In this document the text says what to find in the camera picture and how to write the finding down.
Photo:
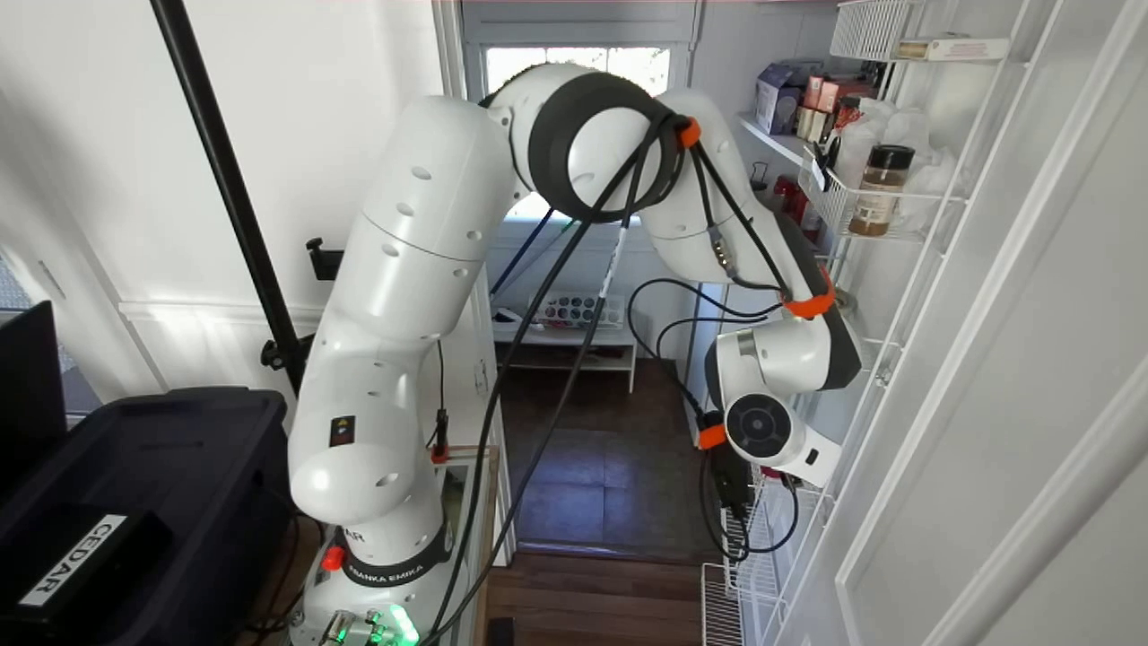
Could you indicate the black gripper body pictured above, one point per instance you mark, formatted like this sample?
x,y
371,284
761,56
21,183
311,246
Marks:
x,y
733,482

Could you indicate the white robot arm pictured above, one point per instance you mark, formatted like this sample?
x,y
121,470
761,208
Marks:
x,y
597,148

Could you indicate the brown lidded spice jar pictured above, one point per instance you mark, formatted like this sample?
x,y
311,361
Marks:
x,y
882,188

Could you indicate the black tripod pole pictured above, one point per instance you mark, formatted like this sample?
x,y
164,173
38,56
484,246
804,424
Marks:
x,y
286,348

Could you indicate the black storage case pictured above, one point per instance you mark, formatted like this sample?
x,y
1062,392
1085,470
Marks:
x,y
151,524

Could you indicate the white wire door rack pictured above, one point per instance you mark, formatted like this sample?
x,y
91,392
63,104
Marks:
x,y
946,81

